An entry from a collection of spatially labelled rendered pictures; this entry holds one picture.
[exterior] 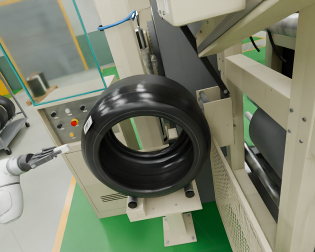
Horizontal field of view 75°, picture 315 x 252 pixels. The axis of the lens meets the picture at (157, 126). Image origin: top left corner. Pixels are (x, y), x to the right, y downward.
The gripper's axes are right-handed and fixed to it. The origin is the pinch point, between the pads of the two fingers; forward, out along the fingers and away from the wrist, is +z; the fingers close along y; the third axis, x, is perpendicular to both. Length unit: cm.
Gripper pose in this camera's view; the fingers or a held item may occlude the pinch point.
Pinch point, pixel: (62, 149)
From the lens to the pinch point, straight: 104.2
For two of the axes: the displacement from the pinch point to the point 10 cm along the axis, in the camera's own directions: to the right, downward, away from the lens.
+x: 3.6, 8.0, 4.8
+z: 9.3, -3.3, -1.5
